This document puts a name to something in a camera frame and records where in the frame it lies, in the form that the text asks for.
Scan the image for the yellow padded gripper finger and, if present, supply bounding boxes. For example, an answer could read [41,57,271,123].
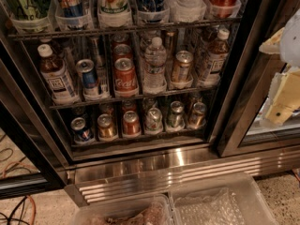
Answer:
[260,67,300,128]

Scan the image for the steel fridge base grille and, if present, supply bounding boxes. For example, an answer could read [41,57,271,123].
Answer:
[65,145,300,207]

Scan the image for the gold can shelf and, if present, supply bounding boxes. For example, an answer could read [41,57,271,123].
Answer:
[97,113,117,139]
[187,102,206,127]
[171,51,193,83]

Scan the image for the silver can bottom shelf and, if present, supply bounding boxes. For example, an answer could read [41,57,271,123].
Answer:
[145,108,162,133]

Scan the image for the pepsi can bottom shelf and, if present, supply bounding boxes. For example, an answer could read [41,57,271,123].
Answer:
[70,117,94,143]

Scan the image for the clear water bottle top shelf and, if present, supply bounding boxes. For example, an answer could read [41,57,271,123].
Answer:
[167,0,206,23]

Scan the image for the red can bottom shelf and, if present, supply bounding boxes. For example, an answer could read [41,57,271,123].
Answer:
[123,111,141,135]

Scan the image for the closed fridge door right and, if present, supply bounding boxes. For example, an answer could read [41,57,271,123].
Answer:
[217,0,299,157]

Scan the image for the red coca-cola can middle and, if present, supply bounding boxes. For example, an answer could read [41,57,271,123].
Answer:
[114,58,137,92]

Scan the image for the green can bottom shelf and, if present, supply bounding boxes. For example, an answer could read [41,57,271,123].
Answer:
[166,101,184,129]

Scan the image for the gold can bottom shelf left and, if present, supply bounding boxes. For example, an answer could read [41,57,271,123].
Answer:
[97,113,117,139]

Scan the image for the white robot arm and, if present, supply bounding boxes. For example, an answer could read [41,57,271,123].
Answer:
[259,9,300,128]

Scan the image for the gold can bottom shelf right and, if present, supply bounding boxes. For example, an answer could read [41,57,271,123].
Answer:
[187,102,206,127]

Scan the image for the gold can middle shelf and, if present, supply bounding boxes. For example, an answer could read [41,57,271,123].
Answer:
[171,51,193,83]

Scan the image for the blue red bull can middle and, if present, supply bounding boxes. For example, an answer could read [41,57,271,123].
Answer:
[76,59,100,96]

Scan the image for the water bottle middle shelf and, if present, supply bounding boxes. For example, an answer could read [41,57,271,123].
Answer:
[144,37,167,89]

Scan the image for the clear plastic bin right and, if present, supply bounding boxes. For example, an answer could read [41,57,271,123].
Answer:
[169,172,278,225]

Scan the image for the iced tea bottle right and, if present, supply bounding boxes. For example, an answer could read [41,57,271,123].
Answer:
[199,27,230,83]

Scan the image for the green can shelf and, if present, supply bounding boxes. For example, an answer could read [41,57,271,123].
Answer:
[6,0,51,21]
[166,101,184,129]

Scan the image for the clear plastic bin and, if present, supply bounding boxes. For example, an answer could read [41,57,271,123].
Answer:
[70,194,174,225]
[169,172,278,225]

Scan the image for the iced tea bottle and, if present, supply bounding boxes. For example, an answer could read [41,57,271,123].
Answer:
[37,44,78,105]
[199,27,230,83]

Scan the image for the clear plastic bin left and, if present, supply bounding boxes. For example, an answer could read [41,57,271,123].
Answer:
[70,194,174,225]

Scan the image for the open fridge door left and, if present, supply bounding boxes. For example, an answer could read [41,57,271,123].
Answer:
[0,37,68,199]

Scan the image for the green can top shelf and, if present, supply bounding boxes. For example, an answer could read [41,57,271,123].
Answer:
[6,0,51,21]

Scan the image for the middle wire shelf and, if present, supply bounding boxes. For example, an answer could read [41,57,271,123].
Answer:
[49,85,218,110]

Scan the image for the iced tea bottle left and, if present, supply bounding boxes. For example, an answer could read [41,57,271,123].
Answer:
[37,44,78,105]

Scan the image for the orange cable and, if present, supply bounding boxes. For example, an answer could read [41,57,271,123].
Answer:
[0,161,41,225]

